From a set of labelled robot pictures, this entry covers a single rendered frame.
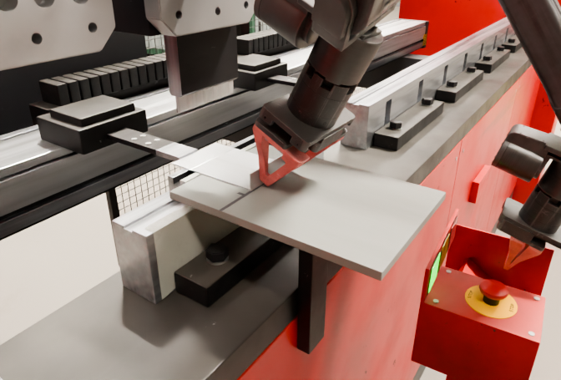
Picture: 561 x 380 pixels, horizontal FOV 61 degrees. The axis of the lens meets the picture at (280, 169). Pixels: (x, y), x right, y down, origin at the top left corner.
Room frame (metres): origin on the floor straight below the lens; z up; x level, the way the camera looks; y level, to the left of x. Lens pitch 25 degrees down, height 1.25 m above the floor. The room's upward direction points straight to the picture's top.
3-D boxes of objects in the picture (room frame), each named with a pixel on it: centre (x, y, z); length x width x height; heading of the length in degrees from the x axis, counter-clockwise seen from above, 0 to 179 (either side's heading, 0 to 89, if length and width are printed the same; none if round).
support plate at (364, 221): (0.48, -0.03, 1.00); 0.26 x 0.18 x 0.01; 55
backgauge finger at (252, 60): (0.98, 0.00, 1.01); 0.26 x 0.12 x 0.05; 55
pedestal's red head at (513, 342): (0.59, -0.33, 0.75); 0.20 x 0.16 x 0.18; 149
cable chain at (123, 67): (0.96, 0.30, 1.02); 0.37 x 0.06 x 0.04; 145
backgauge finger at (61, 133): (0.65, 0.23, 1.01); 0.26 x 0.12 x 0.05; 55
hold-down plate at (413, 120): (1.03, -0.30, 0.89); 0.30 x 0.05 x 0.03; 145
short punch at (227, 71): (0.56, 0.09, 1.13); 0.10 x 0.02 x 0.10; 145
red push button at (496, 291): (0.55, -0.31, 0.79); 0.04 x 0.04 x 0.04
